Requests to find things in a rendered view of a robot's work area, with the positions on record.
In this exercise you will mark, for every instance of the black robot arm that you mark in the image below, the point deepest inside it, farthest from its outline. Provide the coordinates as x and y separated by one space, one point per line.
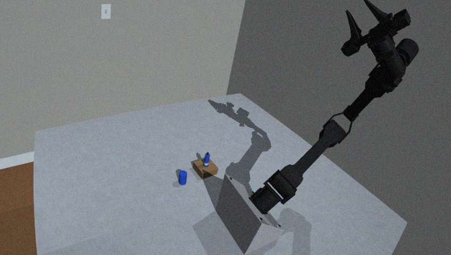
383 79

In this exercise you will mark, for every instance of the blue marker cap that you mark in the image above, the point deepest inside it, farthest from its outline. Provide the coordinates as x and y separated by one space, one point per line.
182 177

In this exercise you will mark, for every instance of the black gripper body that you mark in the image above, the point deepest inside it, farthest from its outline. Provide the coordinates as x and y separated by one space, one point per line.
379 42

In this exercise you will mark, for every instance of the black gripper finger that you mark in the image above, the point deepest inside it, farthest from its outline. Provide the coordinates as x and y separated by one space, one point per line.
355 31
379 15

